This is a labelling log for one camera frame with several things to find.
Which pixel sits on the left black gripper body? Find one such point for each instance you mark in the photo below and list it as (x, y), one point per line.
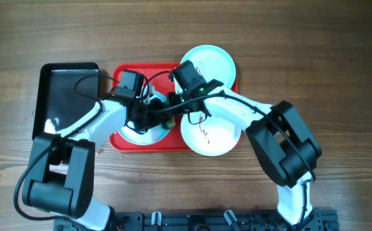
(145, 121)

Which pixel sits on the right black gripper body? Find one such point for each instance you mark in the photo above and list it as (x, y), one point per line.
(178, 102)

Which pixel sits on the light blue plate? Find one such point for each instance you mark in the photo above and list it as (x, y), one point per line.
(152, 136)
(212, 62)

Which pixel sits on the green yellow sponge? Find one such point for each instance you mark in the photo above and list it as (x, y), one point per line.
(168, 123)

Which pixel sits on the white plate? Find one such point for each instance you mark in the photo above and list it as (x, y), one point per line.
(209, 136)

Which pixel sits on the light blue plate top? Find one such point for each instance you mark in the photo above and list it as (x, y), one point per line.
(212, 62)

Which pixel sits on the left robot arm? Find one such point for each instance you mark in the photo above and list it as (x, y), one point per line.
(58, 182)

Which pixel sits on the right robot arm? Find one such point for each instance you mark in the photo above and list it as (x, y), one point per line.
(283, 144)

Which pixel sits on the black metal tray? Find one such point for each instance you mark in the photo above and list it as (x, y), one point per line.
(66, 93)

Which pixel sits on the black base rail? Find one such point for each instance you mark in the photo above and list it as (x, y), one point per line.
(255, 220)

